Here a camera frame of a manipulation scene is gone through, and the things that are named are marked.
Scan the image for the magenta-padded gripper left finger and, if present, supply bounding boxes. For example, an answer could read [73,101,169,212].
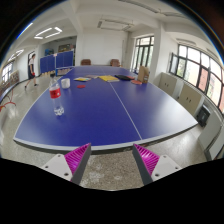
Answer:
[41,143,93,186]

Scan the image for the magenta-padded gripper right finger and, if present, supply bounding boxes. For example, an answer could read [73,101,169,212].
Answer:
[132,143,184,186]

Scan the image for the clear red-labelled water bottle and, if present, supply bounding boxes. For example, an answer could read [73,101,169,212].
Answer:
[49,73,65,117]

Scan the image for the black bin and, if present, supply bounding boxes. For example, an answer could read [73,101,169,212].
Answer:
[195,104,212,128]

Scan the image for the white cabinet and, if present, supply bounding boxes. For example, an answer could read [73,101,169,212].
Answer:
[158,71,178,98]
[176,82,203,118]

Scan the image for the yellow and blue book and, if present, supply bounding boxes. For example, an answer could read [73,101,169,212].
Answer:
[73,76,92,83]

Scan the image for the brown cardboard box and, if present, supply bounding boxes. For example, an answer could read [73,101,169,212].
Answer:
[137,65,151,84]

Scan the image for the table tennis net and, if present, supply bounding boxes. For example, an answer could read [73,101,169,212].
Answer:
[54,66,74,77]

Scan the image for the blue table with red legs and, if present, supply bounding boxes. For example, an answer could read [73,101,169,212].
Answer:
[0,78,21,113]

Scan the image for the brown armchair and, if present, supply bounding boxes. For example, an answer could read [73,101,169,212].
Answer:
[80,58,92,67]
[109,58,121,68]

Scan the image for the person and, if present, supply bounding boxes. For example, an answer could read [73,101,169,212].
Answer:
[24,53,39,91]

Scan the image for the wide dark-framed window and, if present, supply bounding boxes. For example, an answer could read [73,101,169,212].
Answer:
[168,44,224,114]

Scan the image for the folded blue tennis tables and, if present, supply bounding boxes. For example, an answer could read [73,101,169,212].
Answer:
[39,49,75,74]

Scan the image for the shelf unit with books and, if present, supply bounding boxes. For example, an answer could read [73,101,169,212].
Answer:
[0,69,20,94]

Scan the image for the tall dark-framed window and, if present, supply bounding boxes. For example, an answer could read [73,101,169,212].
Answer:
[132,35,155,73]

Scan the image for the small bright window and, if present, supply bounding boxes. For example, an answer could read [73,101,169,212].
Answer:
[1,62,14,83]

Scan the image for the ceiling lights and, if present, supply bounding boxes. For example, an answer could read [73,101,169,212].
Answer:
[6,21,64,64]

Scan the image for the ceiling air conditioner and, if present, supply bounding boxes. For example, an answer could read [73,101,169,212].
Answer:
[96,19,133,33]

